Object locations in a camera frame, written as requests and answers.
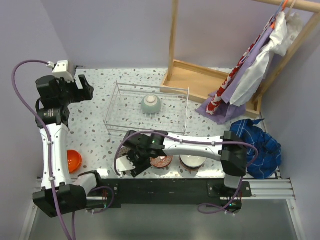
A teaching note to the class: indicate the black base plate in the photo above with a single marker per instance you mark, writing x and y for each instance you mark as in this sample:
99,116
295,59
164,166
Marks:
171,191

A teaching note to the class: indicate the red patterned bowl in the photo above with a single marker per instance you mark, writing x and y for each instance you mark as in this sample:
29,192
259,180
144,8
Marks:
161,161

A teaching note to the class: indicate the pale green bowl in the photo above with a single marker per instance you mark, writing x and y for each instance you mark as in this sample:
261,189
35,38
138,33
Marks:
151,104

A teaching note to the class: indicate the white bowl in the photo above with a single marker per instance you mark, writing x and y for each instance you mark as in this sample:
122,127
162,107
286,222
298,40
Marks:
192,162

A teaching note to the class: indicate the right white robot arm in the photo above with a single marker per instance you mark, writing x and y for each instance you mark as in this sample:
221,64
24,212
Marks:
227,149

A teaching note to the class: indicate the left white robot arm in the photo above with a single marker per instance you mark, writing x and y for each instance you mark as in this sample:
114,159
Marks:
59,194

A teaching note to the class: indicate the aluminium rail frame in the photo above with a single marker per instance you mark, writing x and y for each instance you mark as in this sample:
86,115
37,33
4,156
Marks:
88,135

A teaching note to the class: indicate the clear wire dish rack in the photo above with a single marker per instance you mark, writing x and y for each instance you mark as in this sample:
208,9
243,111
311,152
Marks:
124,111

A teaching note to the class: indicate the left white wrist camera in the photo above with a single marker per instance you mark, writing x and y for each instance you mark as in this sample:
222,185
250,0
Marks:
62,69

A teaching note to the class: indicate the orange plastic bowl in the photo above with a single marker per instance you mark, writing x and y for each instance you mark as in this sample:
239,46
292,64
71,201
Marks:
74,160

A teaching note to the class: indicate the white hanging garment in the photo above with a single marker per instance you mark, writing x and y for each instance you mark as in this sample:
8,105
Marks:
286,30

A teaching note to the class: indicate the blue checked cloth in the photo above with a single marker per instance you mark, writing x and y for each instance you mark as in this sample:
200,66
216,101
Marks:
269,150

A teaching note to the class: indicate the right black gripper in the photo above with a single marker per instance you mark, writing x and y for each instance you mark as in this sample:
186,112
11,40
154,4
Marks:
139,168

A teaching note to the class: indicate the red white patterned garment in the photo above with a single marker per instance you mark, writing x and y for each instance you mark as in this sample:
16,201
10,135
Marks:
214,103

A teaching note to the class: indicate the lilac hanging garment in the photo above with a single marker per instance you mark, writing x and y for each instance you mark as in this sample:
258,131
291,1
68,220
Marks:
228,108

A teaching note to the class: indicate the wooden clothes rack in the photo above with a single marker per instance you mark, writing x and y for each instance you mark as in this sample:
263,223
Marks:
203,80

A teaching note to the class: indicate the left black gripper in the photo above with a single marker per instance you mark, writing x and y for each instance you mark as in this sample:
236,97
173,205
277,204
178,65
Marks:
75,90

